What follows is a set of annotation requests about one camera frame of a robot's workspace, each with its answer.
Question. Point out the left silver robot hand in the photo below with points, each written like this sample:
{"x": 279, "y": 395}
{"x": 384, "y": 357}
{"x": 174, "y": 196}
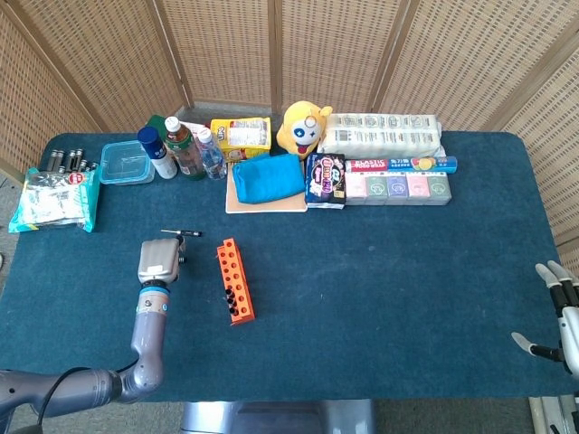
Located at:
{"x": 158, "y": 260}

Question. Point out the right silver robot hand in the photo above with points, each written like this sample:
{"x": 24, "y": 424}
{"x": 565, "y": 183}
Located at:
{"x": 569, "y": 325}

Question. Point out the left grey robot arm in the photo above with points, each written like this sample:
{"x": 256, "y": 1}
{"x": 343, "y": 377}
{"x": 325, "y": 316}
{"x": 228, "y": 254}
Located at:
{"x": 149, "y": 334}

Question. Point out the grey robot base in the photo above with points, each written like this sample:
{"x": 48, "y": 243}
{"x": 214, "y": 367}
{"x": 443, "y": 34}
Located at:
{"x": 271, "y": 418}

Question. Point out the orange bit holder rack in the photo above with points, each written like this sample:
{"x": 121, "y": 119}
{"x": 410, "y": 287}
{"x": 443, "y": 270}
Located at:
{"x": 244, "y": 317}

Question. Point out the white bottle blue cap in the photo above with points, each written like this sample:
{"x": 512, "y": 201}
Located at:
{"x": 163, "y": 163}

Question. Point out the clear container blue lid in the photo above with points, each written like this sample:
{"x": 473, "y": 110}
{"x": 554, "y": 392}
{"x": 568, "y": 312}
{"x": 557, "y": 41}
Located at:
{"x": 126, "y": 165}

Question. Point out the green label tea bottle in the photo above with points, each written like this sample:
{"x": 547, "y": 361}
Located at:
{"x": 185, "y": 153}

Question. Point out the clear water bottle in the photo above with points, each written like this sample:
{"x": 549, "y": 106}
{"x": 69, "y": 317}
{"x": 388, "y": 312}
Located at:
{"x": 212, "y": 158}

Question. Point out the beige wooden board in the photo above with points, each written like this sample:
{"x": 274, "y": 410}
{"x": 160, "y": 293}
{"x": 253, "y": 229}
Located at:
{"x": 267, "y": 208}

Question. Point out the teal wet wipes bag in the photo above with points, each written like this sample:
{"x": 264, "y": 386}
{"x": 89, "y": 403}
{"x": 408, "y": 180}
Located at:
{"x": 54, "y": 199}

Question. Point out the folded blue cloth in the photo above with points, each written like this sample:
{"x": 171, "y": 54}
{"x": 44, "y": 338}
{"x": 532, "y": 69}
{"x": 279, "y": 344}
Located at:
{"x": 267, "y": 178}

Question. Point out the pink white pack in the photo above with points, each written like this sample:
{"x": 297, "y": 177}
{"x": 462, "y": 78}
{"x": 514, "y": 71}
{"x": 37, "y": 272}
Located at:
{"x": 194, "y": 128}

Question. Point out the dark green pack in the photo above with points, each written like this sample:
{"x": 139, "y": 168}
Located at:
{"x": 156, "y": 123}

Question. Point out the yellow snack box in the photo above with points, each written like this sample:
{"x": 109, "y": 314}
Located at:
{"x": 244, "y": 135}

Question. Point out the purple sanitary pad pack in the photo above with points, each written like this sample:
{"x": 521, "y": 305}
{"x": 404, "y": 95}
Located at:
{"x": 323, "y": 181}

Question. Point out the yellow plush toy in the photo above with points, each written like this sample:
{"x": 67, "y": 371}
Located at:
{"x": 298, "y": 131}

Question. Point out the blue felt table cover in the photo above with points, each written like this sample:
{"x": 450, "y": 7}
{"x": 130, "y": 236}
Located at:
{"x": 362, "y": 294}

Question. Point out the pastel pocket tissue multipack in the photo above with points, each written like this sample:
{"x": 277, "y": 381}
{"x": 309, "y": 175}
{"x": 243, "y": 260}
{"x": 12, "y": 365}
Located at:
{"x": 398, "y": 190}

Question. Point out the rattan folding screen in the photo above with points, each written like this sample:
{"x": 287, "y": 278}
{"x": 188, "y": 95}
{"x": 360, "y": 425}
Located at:
{"x": 226, "y": 45}

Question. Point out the plastic food wrap box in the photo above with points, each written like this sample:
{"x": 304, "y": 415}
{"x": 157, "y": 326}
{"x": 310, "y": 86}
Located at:
{"x": 375, "y": 165}

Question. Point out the large white tissue pack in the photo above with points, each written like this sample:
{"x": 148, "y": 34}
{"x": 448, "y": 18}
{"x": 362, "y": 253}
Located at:
{"x": 380, "y": 135}

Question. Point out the white metal frame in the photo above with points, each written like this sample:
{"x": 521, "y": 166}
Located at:
{"x": 543, "y": 416}

